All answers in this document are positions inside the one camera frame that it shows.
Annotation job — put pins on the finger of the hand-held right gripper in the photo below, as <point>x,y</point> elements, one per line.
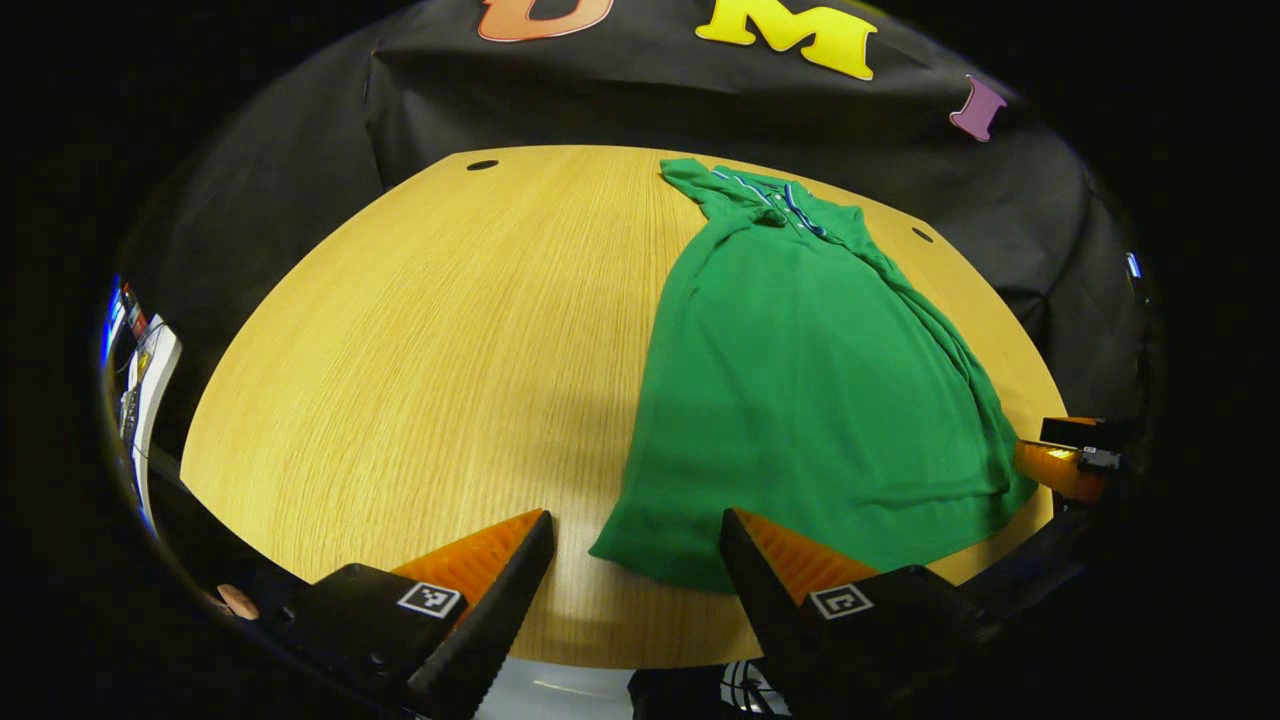
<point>1050,468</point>
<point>1075,432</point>

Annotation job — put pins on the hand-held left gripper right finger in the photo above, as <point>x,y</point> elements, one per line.
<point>765,610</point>

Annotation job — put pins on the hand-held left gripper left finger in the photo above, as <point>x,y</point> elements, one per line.
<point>495,630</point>

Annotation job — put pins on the green T-shirt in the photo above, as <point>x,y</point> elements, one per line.
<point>800,400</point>

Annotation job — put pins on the person's dark printed clothing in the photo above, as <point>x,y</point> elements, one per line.
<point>690,695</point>

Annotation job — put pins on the white side table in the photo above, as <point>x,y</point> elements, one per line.
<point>160,380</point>

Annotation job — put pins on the black backdrop cloth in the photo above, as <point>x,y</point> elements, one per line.
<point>600,95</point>

